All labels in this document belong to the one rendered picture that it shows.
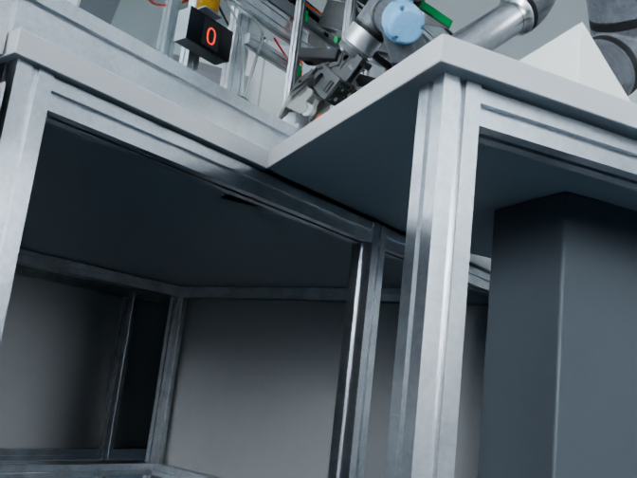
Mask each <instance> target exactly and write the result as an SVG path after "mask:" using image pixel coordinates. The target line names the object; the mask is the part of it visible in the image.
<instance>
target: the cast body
mask: <svg viewBox="0 0 637 478"><path fill-rule="evenodd" d="M282 120H284V121H286V122H287V123H289V124H291V125H293V126H295V127H296V128H298V129H301V128H303V127H305V126H306V125H307V123H308V118H307V117H305V116H304V115H303V114H299V113H296V112H294V111H291V110H290V111H289V113H288V115H286V116H285V117H284V118H283V119H282Z"/></svg>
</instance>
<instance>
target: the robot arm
mask: <svg viewBox="0 0 637 478"><path fill-rule="evenodd" d="M555 1H556V0H500V2H499V5H498V6H496V7H495V8H493V9H491V10H490V11H488V12H487V13H486V14H484V15H482V16H481V17H479V18H478V19H476V20H475V21H473V22H471V23H470V24H468V25H467V26H465V27H463V28H461V29H460V30H458V31H457V32H455V33H453V34H452V35H450V36H452V37H455V38H457V39H460V40H463V41H465V42H468V43H470V44H473V45H475V46H480V47H483V48H485V49H488V50H491V51H493V50H494V49H496V48H497V47H499V46H501V45H503V44H504V43H506V42H507V41H509V40H510V39H512V38H513V37H515V36H523V35H525V34H527V33H529V32H530V31H532V30H533V29H534V28H536V27H537V26H538V25H539V24H540V23H541V22H542V21H543V20H544V19H545V17H546V16H547V15H548V13H549V12H550V11H551V9H552V7H553V5H554V4H555ZM586 2H587V9H588V15H589V23H590V30H591V37H592V38H593V40H594V42H595V43H596V45H597V47H598V48H599V50H600V52H601V53H602V55H603V57H604V58H605V60H606V62H607V63H608V65H609V67H610V69H611V70H612V72H613V74H614V75H615V77H616V79H617V80H618V82H619V83H620V84H621V86H622V88H623V89H624V91H625V93H626V94H627V96H629V95H630V94H632V93H633V92H634V91H636V90H637V0H586ZM424 27H425V18H424V15H423V13H422V11H420V10H419V9H418V8H417V7H416V6H415V5H414V4H413V0H369V1H368V3H367V4H366V5H365V7H364V8H363V9H362V11H361V12H360V13H359V14H358V15H357V17H356V19H355V21H354V22H352V23H351V25H350V26H349V27H348V29H347V30H346V31H345V33H344V34H343V36H342V37H343V38H344V39H343V40H342V39H341V40H340V42H339V43H338V45H339V46H341V47H342V48H343V51H341V50H340V49H338V48H312V47H301V48H300V50H299V53H298V56H297V57H298V58H299V59H300V60H302V61H303V62H304V63H305V64H307V65H311V66H315V68H314V69H313V68H311V69H310V71H308V72H307V73H305V74H304V75H302V76H301V77H300V78H299V79H298V80H297V82H296V83H295V84H294V86H293V87H292V89H291V90H290V92H289V95H288V97H287V98H286V100H285V102H284V104H283V106H282V110H281V112H280V114H279V119H281V120H282V119H283V118H284V117H285V116H286V115H288V112H289V111H290V110H291V111H294V112H296V113H299V114H302V113H304V112H305V111H306V110H307V108H308V106H307V101H308V100H309V99H310V98H311V97H312V96H313V94H314V91H313V90H316V91H317V92H318V93H317V94H319V95H320V97H318V98H316V99H315V100H314V103H313V109H312V111H311V112H310V113H309V115H308V123H307V124H309V123H310V122H311V121H310V120H315V119H316V118H317V115H323V114H324V113H326V112H327V111H329V109H330V106H331V104H332V105H333V106H336V105H338V104H339V103H341V102H342V101H344V100H345V99H347V98H348V97H350V96H351V95H353V94H354V93H355V92H356V91H357V90H356V86H357V84H356V83H355V79H356V78H357V77H358V75H359V74H360V73H361V72H362V70H363V69H364V68H365V69H367V70H368V71H369V70H370V69H371V67H372V65H371V64H369V63H368V60H367V58H369V59H371V57H372V56H373V55H374V53H375V52H376V51H377V50H378V49H379V47H380V46H381V45H382V44H383V42H384V41H385V45H386V48H387V50H388V54H389V57H390V60H391V65H392V67H394V66H395V65H397V64H399V63H400V62H402V61H403V60H405V59H406V58H408V56H410V55H411V54H413V53H414V52H416V51H417V50H418V49H420V48H421V47H423V46H425V45H426V43H425V39H424V35H423V31H424ZM363 28H364V29H363ZM377 40H378V41H377ZM353 83H354V85H355V84H356V86H354V85H353Z"/></svg>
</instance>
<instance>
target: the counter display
mask: <svg viewBox="0 0 637 478"><path fill-rule="evenodd" d="M205 16H206V17H207V18H209V19H210V20H211V21H213V22H214V23H216V24H217V25H219V26H220V27H221V33H220V39H219V46H218V51H217V52H215V51H214V50H212V49H210V48H209V47H207V46H205V45H203V44H201V38H202V32H203V26H204V20H205ZM232 36H233V32H232V31H231V30H229V29H228V28H226V27H224V26H222V25H221V24H219V23H218V22H216V21H215V20H213V19H212V18H210V17H209V16H207V15H206V14H205V13H203V12H202V11H200V10H199V9H197V8H195V7H194V6H191V11H190V17H189V22H188V28H187V34H186V38H187V39H189V40H191V41H192V42H194V43H196V44H197V45H199V46H201V47H202V48H204V49H205V50H207V51H209V52H210V53H212V54H214V55H215V56H217V57H219V58H220V59H222V60H224V61H226V62H227V63H228V62H229V55H230V50H231V43H232Z"/></svg>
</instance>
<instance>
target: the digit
mask: <svg viewBox="0 0 637 478"><path fill-rule="evenodd" d="M220 33H221V27H220V26H219V25H217V24H216V23H214V22H213V21H211V20H210V19H209V18H207V17H206V16H205V20H204V26H203V32H202V38H201V44H203V45H205V46H207V47H209V48H210V49H212V50H214V51H215V52H217V51H218V46H219V39H220Z"/></svg>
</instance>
